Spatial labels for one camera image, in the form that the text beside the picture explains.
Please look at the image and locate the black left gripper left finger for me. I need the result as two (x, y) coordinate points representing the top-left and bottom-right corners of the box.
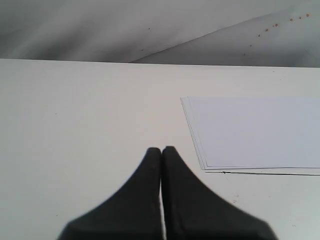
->
(58, 147), (163, 240)

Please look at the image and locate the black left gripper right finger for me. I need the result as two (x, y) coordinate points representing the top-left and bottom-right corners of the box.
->
(161, 146), (277, 240)

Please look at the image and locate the white paper sheet stack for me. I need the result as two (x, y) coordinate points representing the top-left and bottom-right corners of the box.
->
(181, 96), (320, 170)

